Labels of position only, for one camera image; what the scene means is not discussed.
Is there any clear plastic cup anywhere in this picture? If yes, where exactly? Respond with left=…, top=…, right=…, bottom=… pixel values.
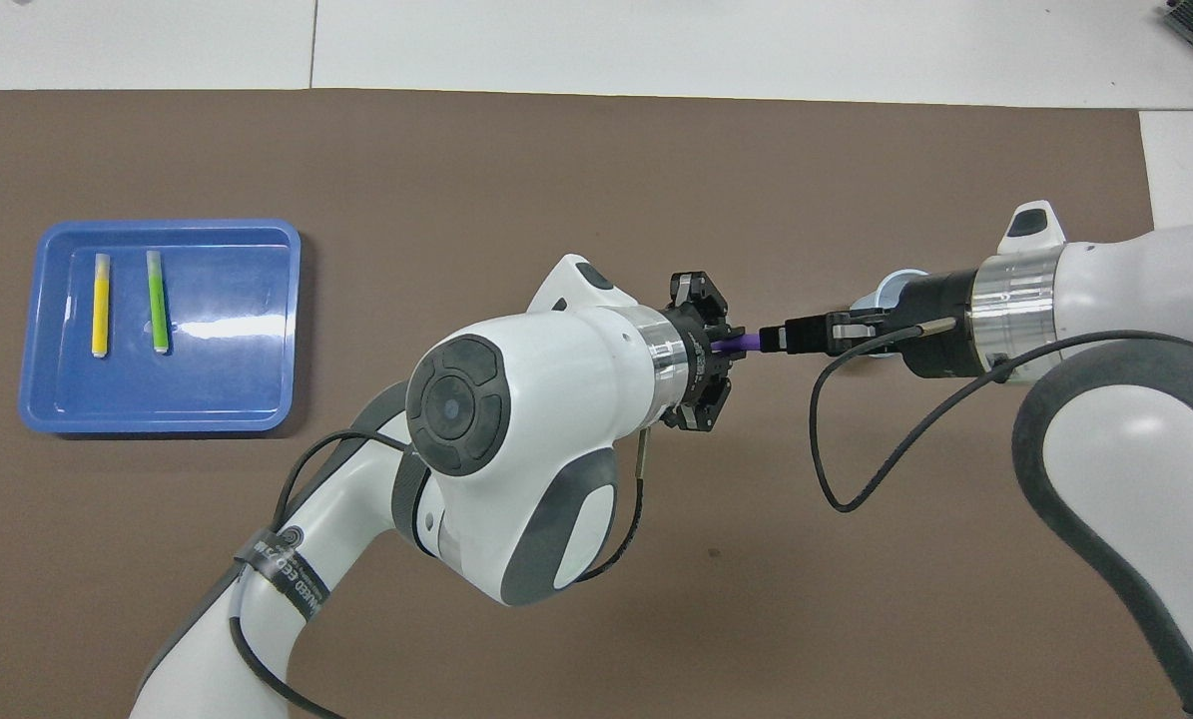
left=849, top=270, right=928, bottom=365

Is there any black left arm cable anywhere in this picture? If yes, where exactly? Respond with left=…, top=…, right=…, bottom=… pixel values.
left=229, top=427, right=649, bottom=719

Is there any brown table mat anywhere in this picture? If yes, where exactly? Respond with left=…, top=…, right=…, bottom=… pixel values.
left=0, top=88, right=1193, bottom=719

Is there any blue plastic tray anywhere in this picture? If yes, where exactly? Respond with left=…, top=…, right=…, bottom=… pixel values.
left=19, top=219, right=301, bottom=435

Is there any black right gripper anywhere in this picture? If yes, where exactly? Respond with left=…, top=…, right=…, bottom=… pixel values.
left=784, top=272, right=978, bottom=380

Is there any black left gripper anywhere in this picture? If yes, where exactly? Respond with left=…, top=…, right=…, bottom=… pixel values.
left=656, top=270, right=901, bottom=432

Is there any green pen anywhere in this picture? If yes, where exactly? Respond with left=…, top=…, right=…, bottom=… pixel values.
left=146, top=250, right=170, bottom=355

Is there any yellow pen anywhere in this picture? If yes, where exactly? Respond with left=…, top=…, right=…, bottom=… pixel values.
left=92, top=253, right=111, bottom=359

